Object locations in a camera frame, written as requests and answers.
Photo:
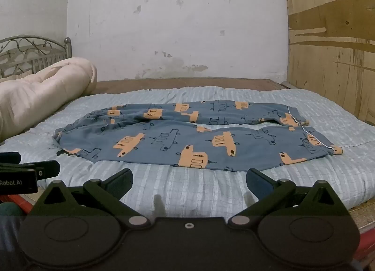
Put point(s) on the plywood wall panel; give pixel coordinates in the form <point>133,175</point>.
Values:
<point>334,42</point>

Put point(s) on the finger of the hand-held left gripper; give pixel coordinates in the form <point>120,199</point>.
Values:
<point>10,158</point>
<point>47,169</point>

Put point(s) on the light blue quilt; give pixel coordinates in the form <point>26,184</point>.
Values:
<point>181,189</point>

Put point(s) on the red bar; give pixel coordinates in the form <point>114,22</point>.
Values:
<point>17,202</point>
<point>367,241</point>

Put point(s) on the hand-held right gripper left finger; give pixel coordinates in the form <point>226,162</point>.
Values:
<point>124,181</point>

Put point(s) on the dark cloth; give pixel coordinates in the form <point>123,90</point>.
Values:
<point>10,224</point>

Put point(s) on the cream rolled duvet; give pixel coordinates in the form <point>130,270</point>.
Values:
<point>38,95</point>

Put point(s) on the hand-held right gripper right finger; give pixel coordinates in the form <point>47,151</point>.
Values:
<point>254,182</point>

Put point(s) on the blue pants with orange cars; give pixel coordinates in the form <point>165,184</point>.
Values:
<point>164,142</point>

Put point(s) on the brown wooden bed base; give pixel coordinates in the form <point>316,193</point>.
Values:
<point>205,83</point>

